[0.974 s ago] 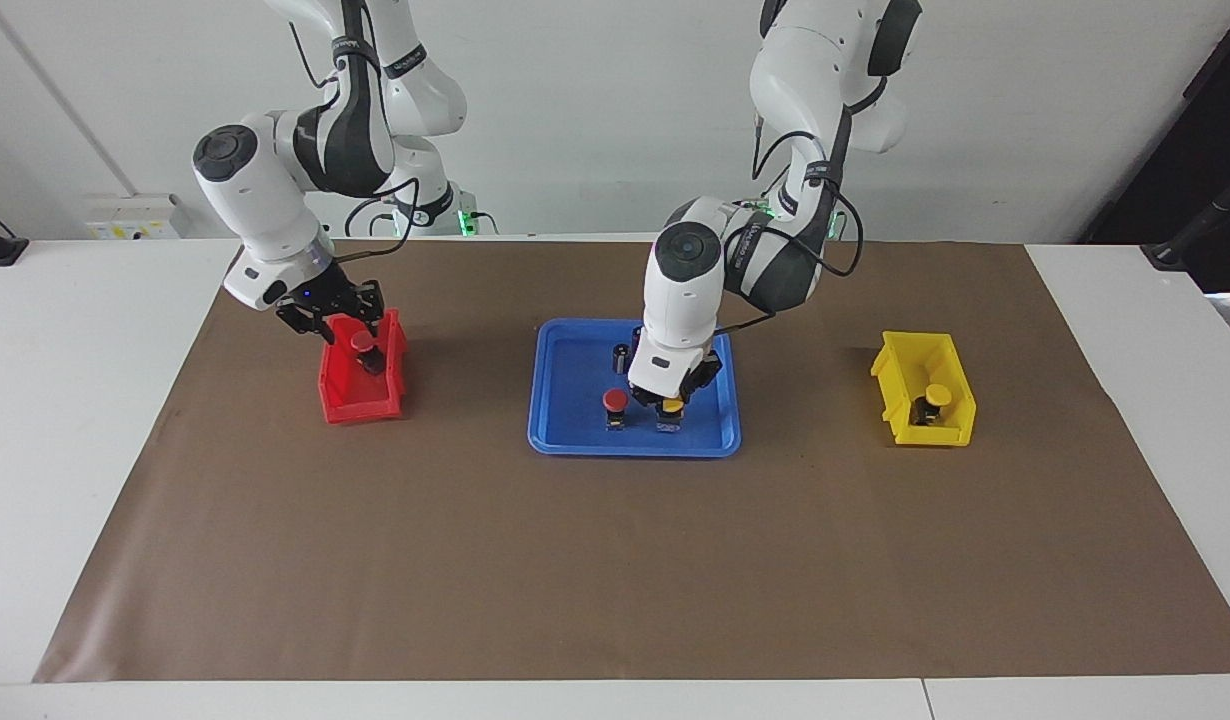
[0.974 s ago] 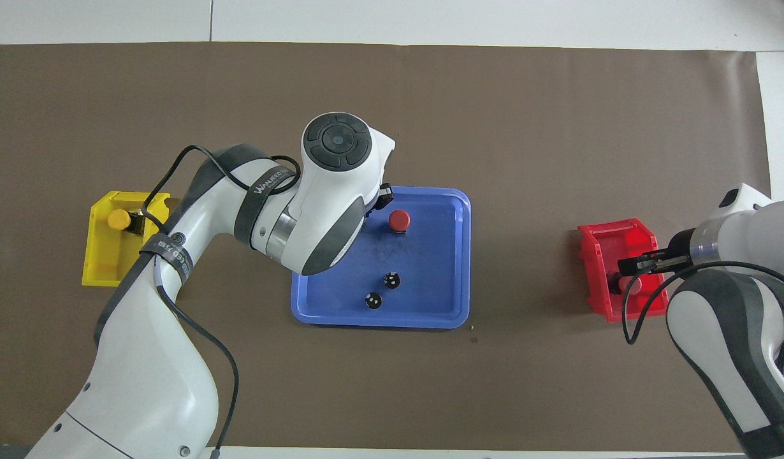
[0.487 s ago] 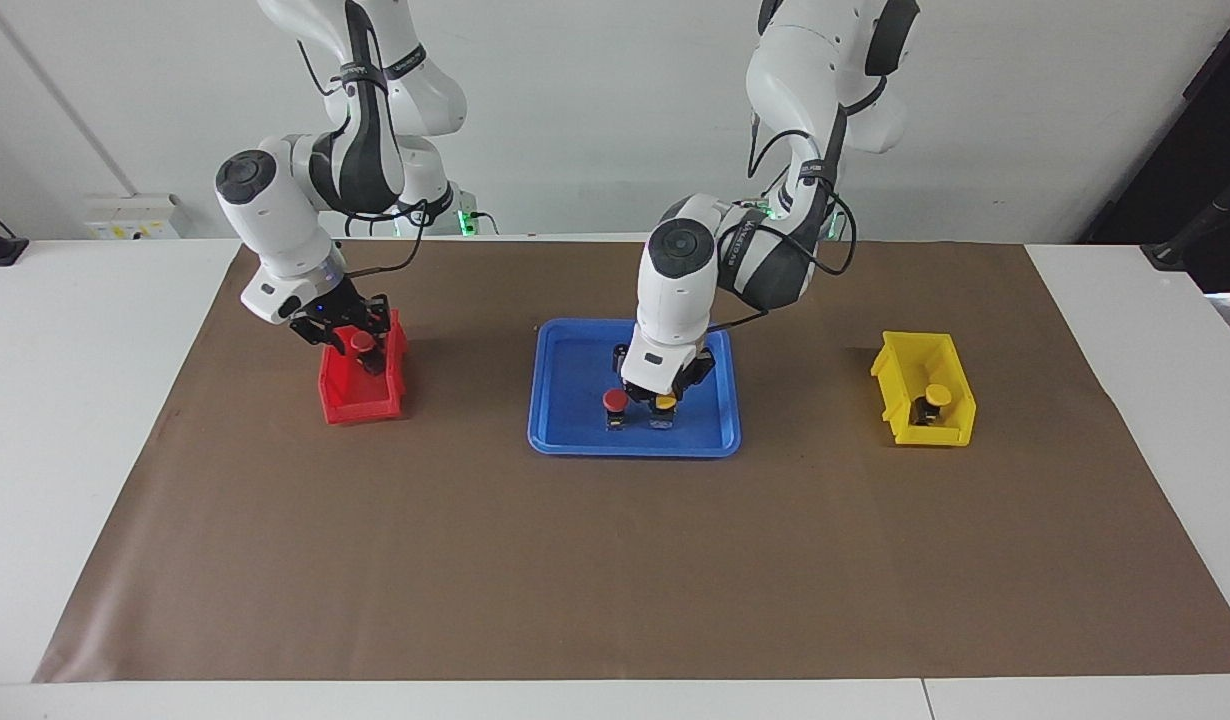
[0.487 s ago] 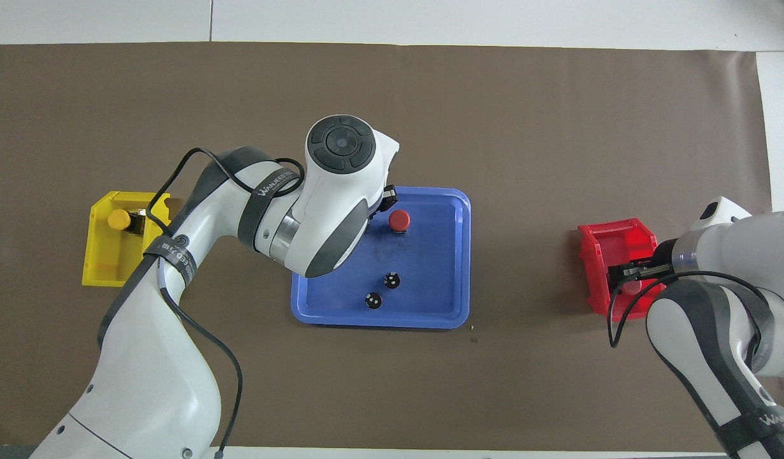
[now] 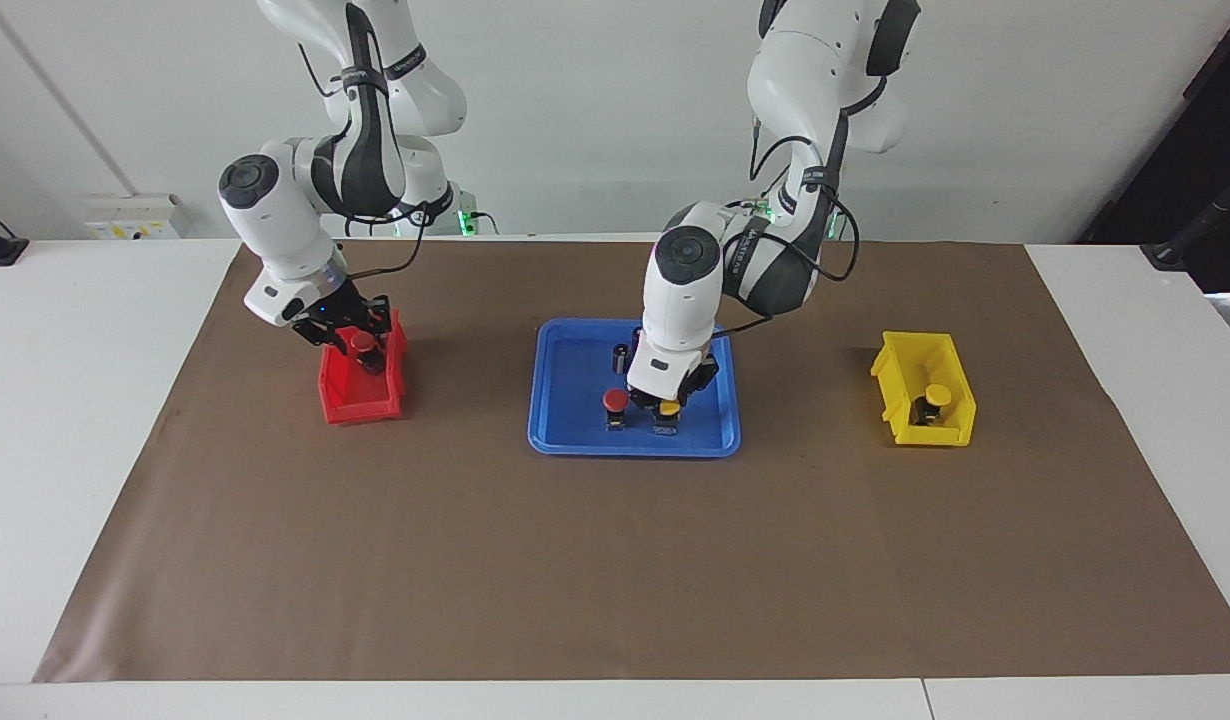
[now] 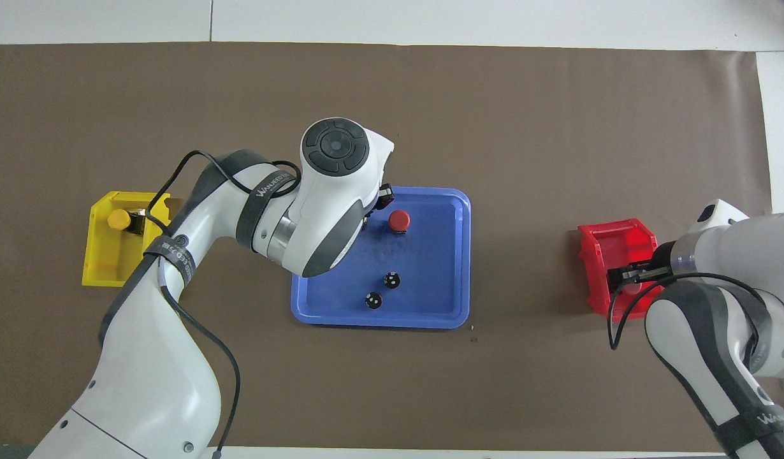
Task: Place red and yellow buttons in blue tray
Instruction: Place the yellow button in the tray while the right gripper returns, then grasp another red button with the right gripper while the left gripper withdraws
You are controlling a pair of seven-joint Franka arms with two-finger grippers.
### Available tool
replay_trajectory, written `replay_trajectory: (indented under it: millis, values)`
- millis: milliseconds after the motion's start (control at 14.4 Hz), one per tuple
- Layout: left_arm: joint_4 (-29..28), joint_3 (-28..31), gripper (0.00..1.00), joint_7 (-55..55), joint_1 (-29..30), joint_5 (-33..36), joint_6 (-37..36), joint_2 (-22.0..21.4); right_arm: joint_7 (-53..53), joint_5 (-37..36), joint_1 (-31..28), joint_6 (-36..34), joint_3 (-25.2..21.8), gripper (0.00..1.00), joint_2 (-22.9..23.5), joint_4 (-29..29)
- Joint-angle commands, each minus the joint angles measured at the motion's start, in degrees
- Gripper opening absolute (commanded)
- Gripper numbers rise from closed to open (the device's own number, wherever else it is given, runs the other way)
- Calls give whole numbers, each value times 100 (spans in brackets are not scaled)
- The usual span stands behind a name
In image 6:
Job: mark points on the yellow push button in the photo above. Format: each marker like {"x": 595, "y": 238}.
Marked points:
{"x": 118, "y": 220}

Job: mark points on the blue plastic tray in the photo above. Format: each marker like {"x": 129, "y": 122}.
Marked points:
{"x": 424, "y": 280}

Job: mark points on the red plastic bin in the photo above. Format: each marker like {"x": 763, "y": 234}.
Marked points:
{"x": 621, "y": 239}

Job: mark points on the yellow plastic bin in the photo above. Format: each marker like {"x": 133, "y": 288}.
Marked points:
{"x": 102, "y": 255}

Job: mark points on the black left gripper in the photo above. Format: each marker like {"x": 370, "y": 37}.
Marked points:
{"x": 384, "y": 193}

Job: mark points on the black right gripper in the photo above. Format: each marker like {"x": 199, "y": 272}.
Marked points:
{"x": 665, "y": 262}

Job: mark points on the brown table mat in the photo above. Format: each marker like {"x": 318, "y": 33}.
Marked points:
{"x": 494, "y": 115}

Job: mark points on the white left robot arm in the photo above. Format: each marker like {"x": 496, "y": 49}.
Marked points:
{"x": 150, "y": 382}

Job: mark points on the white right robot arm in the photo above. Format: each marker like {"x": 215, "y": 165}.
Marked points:
{"x": 749, "y": 248}

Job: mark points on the red push button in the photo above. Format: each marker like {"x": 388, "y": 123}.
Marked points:
{"x": 633, "y": 289}
{"x": 399, "y": 219}

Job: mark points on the black cylindrical capacitor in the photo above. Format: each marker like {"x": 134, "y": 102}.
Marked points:
{"x": 373, "y": 300}
{"x": 392, "y": 280}

